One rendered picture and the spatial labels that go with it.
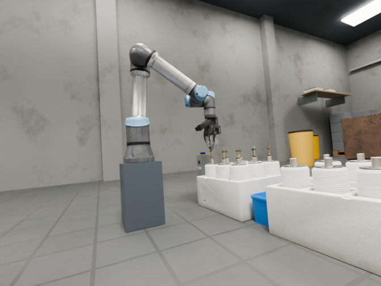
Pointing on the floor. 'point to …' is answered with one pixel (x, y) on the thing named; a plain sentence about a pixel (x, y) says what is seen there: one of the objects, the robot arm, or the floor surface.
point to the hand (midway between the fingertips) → (210, 147)
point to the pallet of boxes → (336, 129)
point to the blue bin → (260, 208)
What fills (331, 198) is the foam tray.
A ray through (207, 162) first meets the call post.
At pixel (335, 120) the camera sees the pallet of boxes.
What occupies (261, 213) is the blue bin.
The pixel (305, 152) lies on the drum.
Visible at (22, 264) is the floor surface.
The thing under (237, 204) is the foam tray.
